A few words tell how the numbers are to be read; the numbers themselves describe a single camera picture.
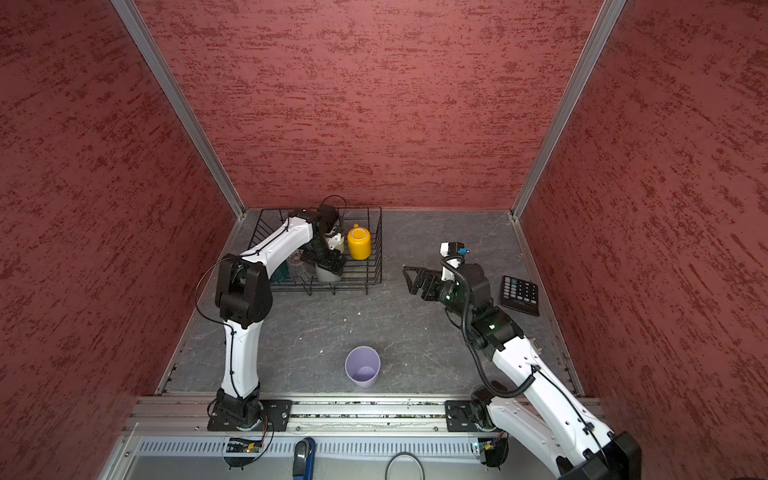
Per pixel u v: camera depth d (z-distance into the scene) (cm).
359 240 97
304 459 64
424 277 64
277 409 76
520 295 95
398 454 69
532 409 47
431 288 64
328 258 85
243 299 57
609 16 71
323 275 93
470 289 52
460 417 74
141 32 74
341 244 96
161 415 76
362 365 80
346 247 101
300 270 94
